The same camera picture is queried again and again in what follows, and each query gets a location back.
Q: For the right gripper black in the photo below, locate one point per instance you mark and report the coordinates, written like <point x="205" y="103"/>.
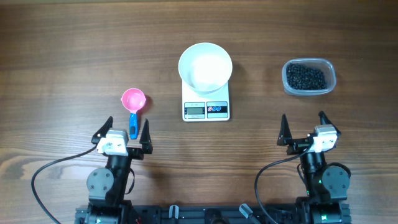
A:
<point x="300" y="147"/>

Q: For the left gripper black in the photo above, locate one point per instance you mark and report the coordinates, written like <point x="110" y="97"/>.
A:
<point x="134" y="152"/>

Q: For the pink scoop with blue handle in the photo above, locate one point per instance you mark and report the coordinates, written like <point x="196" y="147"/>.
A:
<point x="133" y="100"/>

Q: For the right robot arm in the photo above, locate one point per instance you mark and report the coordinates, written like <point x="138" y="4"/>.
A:
<point x="326" y="183"/>

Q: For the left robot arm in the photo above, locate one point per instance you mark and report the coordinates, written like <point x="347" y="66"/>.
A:
<point x="107" y="186"/>

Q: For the white digital kitchen scale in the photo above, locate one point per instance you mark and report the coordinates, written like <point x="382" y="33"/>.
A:
<point x="203" y="107"/>

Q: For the white bowl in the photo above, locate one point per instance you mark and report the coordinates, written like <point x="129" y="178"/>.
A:
<point x="205" y="67"/>

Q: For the black beans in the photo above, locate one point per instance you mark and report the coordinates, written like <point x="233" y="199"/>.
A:
<point x="301" y="77"/>

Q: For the clear plastic container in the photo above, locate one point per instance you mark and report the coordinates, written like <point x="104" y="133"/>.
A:
<point x="324" y="65"/>

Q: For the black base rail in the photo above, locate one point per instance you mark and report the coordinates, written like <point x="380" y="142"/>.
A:
<point x="277" y="213"/>

